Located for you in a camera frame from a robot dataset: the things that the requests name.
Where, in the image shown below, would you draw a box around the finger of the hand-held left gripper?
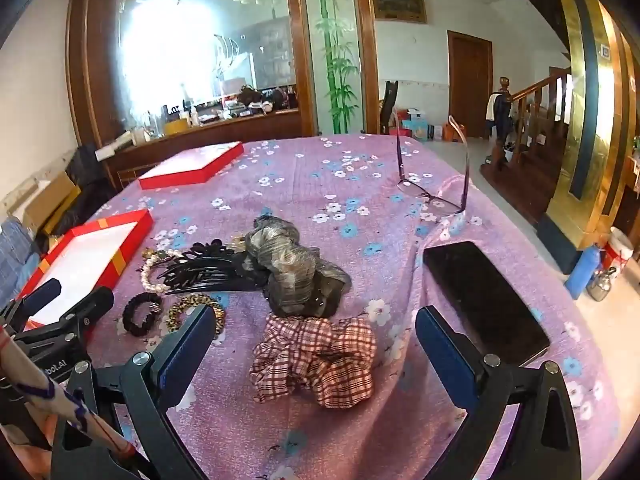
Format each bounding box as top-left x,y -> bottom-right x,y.
10,286 -> 115,342
0,278 -> 62,322

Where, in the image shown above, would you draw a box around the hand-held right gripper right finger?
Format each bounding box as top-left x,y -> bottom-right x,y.
415,305 -> 583,480

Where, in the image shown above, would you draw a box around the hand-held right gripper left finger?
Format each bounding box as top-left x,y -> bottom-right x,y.
50,304 -> 217,480

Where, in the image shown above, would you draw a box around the black hair tie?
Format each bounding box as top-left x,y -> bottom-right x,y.
122,291 -> 164,337

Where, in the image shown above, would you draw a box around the red box tray white inside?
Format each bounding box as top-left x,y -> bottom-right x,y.
12,209 -> 154,333

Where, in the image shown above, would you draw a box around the small pearl bracelet with charm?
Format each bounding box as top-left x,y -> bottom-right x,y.
140,247 -> 187,294

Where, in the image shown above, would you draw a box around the black hair comb clip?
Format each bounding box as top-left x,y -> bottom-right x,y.
159,241 -> 266,295

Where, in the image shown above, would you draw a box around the plaid scrunchie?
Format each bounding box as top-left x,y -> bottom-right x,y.
249,315 -> 377,409

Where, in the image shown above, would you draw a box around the black furry hair claw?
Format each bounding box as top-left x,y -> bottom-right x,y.
244,214 -> 352,320

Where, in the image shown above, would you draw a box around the blue denim cloth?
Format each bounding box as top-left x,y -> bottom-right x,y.
0,217 -> 49,307

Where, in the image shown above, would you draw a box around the black smartphone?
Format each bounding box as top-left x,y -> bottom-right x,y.
422,240 -> 551,369

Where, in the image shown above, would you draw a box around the cardboard box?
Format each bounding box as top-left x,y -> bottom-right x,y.
20,172 -> 82,237

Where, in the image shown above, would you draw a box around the black bag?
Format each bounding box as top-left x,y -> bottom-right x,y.
66,144 -> 119,222

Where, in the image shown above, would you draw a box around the blue bottle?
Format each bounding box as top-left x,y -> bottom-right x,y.
565,243 -> 604,301

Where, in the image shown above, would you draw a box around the glass jar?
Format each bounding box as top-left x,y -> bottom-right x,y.
587,267 -> 619,302

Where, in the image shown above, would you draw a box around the purple rimmed eyeglasses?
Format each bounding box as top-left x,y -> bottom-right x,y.
392,106 -> 473,217

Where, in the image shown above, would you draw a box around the red box lid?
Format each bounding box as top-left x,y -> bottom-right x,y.
137,141 -> 245,191

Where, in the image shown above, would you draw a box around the wooden counter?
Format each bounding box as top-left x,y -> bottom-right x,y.
95,107 -> 304,191

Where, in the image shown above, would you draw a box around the white bucket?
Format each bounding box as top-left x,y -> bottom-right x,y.
602,226 -> 636,272

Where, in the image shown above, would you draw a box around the purple floral tablecloth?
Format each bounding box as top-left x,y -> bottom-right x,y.
85,134 -> 626,480

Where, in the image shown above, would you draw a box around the wooden staircase with railing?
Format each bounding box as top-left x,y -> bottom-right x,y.
480,67 -> 574,227

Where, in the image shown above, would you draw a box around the stack of coloured cartons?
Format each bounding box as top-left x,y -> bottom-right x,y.
400,107 -> 467,142

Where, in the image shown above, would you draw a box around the clutter of bottles on counter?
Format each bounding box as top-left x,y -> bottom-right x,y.
125,82 -> 301,144

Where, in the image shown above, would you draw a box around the person in background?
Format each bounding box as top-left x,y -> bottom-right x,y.
484,91 -> 514,142

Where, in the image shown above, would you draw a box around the dark chair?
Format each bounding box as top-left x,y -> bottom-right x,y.
378,80 -> 400,135

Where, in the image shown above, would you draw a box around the wooden door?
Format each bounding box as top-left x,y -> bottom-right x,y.
446,30 -> 495,139

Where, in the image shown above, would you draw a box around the frosted glass pane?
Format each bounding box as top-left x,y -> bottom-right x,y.
107,0 -> 301,131

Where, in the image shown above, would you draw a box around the golden pillar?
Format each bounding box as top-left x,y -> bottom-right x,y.
544,0 -> 637,252

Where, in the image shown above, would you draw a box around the bamboo painted glass panel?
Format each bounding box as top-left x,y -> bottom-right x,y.
300,0 -> 367,136

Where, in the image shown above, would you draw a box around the leopard print hair tie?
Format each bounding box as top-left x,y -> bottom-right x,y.
166,293 -> 227,335

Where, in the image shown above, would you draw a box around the framed wall picture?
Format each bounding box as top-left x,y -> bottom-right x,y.
372,0 -> 429,25

